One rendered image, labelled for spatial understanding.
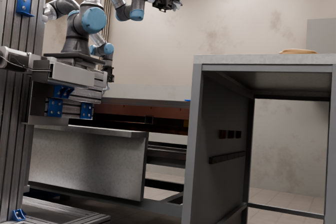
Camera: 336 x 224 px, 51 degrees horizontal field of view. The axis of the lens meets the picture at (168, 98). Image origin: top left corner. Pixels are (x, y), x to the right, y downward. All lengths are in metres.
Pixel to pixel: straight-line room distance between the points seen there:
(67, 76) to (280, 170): 3.60
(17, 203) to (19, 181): 0.10
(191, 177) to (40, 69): 0.78
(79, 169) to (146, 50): 3.57
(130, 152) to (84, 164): 0.33
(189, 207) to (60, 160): 1.01
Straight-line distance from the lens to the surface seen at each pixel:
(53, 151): 2.34
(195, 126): 1.54
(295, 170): 4.72
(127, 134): 1.84
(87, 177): 2.19
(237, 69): 1.52
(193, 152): 1.54
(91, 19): 1.74
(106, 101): 2.22
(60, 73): 1.54
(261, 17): 5.03
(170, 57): 5.33
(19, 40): 1.83
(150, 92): 5.37
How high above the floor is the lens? 0.74
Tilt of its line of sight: 4 degrees up
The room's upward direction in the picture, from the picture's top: 5 degrees clockwise
